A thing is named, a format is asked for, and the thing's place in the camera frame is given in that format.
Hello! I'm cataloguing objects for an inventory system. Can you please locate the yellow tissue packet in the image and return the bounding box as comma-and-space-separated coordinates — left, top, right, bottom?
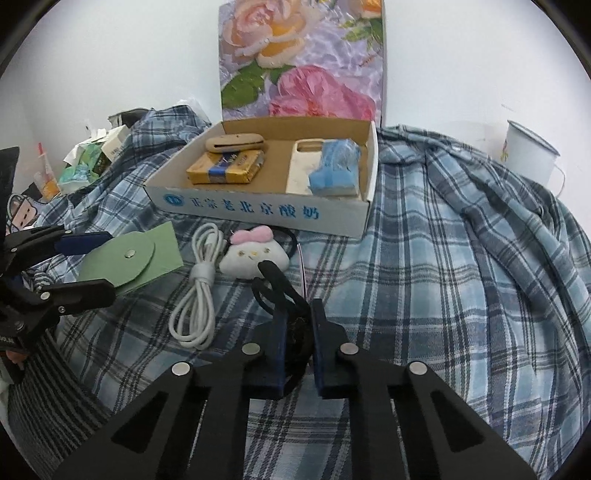
186, 148, 267, 185

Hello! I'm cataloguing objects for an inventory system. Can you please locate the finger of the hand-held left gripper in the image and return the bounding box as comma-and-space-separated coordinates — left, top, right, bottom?
28, 279, 116, 320
7, 224, 113, 265

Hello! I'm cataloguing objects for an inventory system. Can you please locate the green felt pouch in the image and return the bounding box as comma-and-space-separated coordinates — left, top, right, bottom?
76, 220, 183, 294

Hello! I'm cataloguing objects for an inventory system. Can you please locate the cartoon printed item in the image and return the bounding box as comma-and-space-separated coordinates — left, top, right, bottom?
7, 182, 44, 232

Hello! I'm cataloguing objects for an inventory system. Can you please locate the pile of green packets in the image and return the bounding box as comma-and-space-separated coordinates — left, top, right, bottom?
59, 138, 114, 195

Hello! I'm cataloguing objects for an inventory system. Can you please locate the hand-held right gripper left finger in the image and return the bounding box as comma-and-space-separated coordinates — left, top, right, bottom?
55, 305, 289, 480

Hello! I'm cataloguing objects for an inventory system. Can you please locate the red and white bottle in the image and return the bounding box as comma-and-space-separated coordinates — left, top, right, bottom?
33, 142, 61, 201

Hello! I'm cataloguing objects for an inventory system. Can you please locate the white charging cable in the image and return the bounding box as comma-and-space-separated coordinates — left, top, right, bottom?
168, 222, 225, 349

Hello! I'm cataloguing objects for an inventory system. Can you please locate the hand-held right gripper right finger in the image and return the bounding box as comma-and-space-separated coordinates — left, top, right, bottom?
310, 299, 539, 480

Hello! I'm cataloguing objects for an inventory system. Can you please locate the blue plaid cloth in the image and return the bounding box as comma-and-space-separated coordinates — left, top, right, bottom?
9, 105, 591, 480

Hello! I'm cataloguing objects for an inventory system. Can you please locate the white plastic bag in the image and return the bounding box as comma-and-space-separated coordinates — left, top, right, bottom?
174, 98, 208, 120

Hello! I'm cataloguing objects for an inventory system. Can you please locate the small white carton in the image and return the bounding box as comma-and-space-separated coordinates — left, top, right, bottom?
100, 127, 132, 164

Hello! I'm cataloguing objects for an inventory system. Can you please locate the cardboard box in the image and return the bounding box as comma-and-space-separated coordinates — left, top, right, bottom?
144, 115, 379, 240

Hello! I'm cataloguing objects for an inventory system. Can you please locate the white plush toy pink bow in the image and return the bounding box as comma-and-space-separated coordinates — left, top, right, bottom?
218, 225, 291, 280

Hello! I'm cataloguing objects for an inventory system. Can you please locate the dark box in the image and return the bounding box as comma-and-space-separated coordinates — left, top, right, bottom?
108, 108, 155, 127

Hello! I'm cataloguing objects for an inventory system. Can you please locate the white enamel mug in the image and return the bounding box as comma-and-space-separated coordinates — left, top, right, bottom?
500, 120, 566, 197

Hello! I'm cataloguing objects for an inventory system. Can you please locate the floral painting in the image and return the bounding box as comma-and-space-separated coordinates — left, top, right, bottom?
217, 0, 386, 127

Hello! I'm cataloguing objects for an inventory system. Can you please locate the beige phone case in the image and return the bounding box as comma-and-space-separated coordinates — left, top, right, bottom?
285, 138, 326, 195

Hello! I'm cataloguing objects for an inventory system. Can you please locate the beige glasses case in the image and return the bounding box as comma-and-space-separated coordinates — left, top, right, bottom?
204, 133, 265, 153

